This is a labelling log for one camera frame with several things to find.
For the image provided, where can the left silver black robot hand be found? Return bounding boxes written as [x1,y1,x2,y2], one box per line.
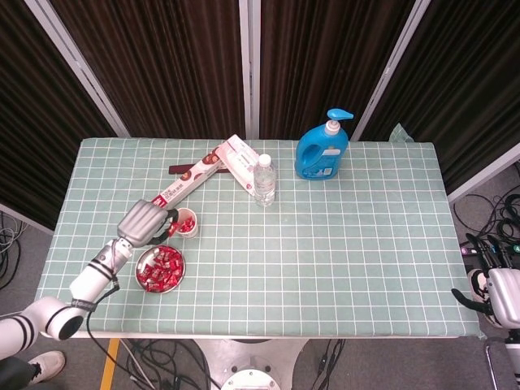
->
[116,198,180,248]

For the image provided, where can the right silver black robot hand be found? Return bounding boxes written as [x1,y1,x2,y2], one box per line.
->
[451,233,520,329]

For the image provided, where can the heap of red candies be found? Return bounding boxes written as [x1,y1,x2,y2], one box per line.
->
[136,245,184,292]

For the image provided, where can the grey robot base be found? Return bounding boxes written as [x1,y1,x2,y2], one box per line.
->
[190,337,310,390]

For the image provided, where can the white paper cup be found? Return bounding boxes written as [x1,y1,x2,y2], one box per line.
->
[175,207,200,239]

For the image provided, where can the round steel plate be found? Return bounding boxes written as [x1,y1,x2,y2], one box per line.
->
[135,245,186,293]

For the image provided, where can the black power strip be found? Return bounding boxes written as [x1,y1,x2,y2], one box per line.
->
[458,241,520,258]

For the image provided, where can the long white red baking-paper box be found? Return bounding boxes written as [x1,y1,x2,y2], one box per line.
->
[152,142,229,209]

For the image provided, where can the pink wet wipes pack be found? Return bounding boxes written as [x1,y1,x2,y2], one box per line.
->
[214,133,261,196]

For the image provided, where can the clear plastic water bottle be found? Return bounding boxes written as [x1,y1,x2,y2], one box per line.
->
[253,153,278,208]

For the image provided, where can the yellow floor tape strip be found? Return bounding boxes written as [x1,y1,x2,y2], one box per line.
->
[100,339,121,390]

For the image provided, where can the dark fabric partition screen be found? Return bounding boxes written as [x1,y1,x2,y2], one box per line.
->
[0,0,131,231]
[249,0,431,141]
[351,0,520,204]
[24,0,251,139]

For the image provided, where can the green checked tablecloth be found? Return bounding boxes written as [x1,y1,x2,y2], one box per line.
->
[31,123,484,338]

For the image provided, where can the plain white sneaker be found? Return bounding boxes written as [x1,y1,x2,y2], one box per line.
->
[28,350,66,384]

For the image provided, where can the blue pump detergent bottle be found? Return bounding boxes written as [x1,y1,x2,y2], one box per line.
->
[295,107,355,180]

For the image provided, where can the dark trouser leg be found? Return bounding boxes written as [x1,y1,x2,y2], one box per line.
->
[0,359,36,390]

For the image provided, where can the black floor cable bundle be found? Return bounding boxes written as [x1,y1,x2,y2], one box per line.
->
[119,339,220,390]
[453,162,520,245]

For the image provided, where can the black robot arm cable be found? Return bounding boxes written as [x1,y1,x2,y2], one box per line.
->
[84,275,121,342]

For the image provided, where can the grey floor cable bundle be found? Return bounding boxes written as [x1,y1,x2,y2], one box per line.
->
[0,210,29,289]

